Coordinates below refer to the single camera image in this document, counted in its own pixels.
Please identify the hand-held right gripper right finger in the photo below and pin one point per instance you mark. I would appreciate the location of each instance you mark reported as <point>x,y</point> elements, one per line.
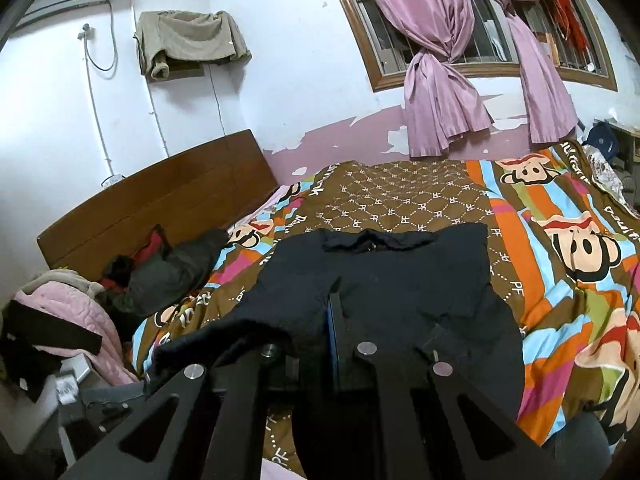
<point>331,340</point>

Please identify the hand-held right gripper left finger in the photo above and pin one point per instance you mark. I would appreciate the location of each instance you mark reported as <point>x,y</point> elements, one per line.
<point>235,410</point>

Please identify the black jacket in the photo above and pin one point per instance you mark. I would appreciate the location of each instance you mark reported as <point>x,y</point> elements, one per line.
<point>400,290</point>

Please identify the dark green padded jacket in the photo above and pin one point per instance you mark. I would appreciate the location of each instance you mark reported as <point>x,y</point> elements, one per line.
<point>165,275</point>

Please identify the red and black cloth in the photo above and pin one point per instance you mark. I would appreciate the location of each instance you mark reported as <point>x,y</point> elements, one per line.
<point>150,250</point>

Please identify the pink quilted blanket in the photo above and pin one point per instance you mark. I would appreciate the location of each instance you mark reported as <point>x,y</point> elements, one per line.
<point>75,305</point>

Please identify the beige fleece blanket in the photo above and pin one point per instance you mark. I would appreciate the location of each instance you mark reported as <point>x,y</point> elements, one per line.
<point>60,278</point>

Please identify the wooden headboard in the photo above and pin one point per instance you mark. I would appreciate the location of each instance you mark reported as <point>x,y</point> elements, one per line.
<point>150,200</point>

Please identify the cartoon printed brown quilt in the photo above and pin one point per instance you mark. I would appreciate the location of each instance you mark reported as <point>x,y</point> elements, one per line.
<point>525,220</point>

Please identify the wide pink curtain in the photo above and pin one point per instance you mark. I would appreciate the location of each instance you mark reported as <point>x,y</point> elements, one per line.
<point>440,100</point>

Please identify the person's jeans leg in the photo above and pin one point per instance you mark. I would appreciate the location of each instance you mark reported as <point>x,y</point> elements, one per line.
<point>580,445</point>

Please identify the floral cloth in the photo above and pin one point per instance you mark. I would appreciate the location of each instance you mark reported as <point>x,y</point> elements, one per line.
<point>607,170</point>

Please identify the narrow pink curtain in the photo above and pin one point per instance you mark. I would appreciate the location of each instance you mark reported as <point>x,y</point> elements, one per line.
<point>540,85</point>

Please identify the khaki cloth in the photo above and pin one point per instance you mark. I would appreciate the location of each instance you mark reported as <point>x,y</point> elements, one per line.
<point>195,35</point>

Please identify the blue cap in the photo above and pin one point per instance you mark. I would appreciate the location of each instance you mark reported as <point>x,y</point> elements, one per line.
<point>602,140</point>

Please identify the wooden desk shelf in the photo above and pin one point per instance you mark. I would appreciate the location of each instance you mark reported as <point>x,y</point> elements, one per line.
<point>632,145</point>

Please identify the red hanging ornament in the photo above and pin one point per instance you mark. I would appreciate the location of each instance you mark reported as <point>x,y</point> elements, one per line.
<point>570,20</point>

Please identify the white air conditioner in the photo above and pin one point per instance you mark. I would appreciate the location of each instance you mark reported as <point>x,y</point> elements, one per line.
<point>75,0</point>

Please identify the white wall socket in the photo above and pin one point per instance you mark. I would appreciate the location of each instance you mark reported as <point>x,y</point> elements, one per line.
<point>112,180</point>

